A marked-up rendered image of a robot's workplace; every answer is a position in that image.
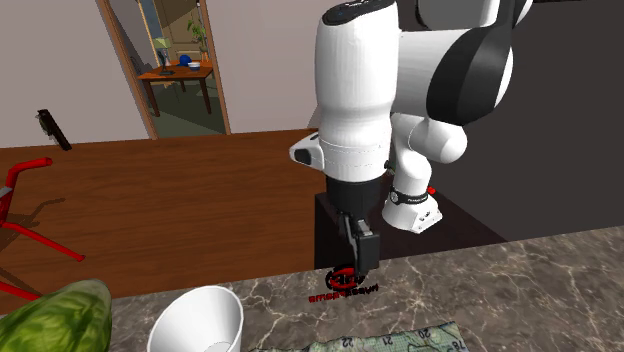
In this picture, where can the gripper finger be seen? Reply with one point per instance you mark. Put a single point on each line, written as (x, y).
(368, 248)
(346, 231)

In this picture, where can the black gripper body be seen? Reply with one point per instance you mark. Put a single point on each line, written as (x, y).
(353, 195)

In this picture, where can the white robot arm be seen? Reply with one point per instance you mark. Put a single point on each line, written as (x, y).
(356, 88)

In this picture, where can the dark robot stand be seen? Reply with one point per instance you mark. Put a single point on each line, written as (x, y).
(458, 234)

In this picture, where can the green map sheet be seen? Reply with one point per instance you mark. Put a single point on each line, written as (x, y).
(404, 341)

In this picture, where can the white cup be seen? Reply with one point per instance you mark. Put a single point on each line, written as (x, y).
(195, 317)

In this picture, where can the brown wooden table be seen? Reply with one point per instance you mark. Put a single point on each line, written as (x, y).
(178, 74)

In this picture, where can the green lettuce head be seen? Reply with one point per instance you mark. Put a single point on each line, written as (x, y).
(53, 322)

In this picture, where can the wooden door frame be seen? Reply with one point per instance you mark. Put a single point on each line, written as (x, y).
(126, 63)

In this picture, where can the red metal frame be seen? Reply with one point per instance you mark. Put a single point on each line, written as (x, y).
(29, 234)

